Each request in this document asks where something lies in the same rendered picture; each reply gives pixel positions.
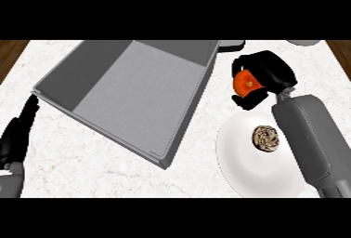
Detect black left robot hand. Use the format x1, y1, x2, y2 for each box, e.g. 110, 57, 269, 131
0, 94, 41, 170

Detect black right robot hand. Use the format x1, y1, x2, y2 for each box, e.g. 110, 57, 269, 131
230, 49, 299, 112

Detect orange squash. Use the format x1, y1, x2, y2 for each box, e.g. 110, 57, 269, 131
233, 69, 265, 99

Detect white plate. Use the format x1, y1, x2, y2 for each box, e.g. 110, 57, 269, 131
215, 111, 306, 199

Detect large grey open box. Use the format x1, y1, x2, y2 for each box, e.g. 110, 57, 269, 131
29, 40, 221, 170

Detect grey round object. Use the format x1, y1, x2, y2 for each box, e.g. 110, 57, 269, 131
284, 40, 323, 47

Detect small grey block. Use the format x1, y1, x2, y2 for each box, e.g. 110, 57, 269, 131
216, 40, 246, 53

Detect brown round cookie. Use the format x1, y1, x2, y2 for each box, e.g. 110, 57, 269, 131
250, 125, 281, 153

